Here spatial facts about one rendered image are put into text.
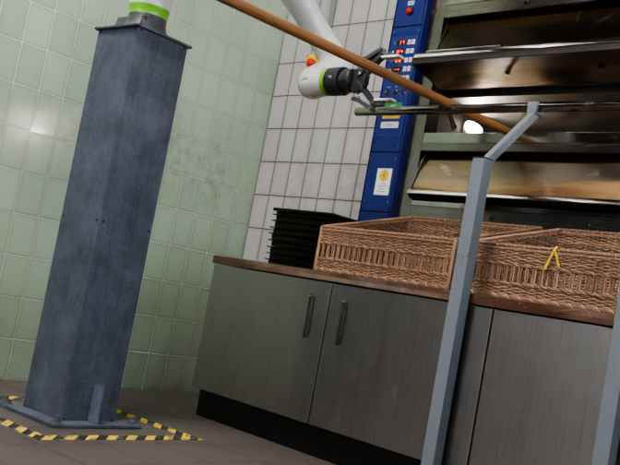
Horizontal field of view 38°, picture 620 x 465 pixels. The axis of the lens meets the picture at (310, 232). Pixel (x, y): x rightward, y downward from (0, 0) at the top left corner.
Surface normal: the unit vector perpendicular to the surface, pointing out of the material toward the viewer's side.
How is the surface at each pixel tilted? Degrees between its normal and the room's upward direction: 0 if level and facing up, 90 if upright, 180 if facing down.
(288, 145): 90
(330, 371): 90
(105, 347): 90
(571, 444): 90
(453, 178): 70
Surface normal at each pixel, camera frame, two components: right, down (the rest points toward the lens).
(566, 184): -0.59, -0.50
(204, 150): 0.70, 0.07
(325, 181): -0.69, -0.18
